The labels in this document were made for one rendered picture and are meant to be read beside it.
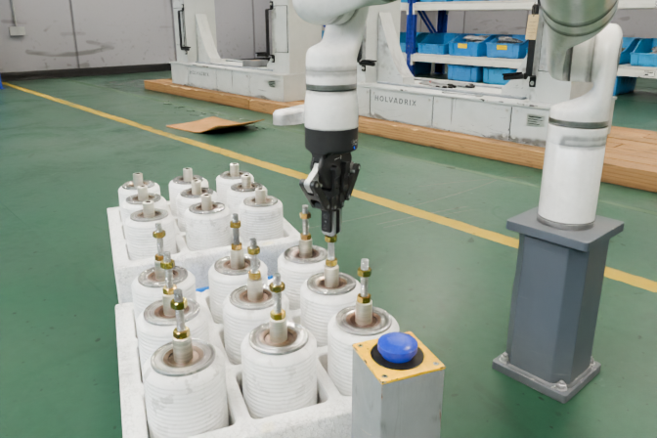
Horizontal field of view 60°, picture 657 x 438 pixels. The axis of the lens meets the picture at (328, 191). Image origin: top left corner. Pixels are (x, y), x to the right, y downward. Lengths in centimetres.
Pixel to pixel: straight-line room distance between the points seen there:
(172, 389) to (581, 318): 69
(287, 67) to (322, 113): 322
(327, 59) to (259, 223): 56
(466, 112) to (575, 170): 194
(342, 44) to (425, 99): 230
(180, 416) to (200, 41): 455
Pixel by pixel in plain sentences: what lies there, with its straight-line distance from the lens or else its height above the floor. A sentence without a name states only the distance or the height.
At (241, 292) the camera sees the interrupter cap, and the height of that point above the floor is 25.
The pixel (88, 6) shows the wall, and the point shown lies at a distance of 713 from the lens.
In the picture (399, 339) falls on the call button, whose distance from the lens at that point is 59.
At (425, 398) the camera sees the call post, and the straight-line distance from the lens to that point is 60.
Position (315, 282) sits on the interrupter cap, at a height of 25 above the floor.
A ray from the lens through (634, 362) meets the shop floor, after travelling 129.
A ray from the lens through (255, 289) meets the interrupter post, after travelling 83.
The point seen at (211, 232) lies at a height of 21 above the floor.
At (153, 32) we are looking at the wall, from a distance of 741.
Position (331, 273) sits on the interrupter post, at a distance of 85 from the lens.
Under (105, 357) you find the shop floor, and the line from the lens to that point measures 124.
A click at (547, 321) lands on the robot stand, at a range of 107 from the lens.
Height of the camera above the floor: 64
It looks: 17 degrees down
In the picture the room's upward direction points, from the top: straight up
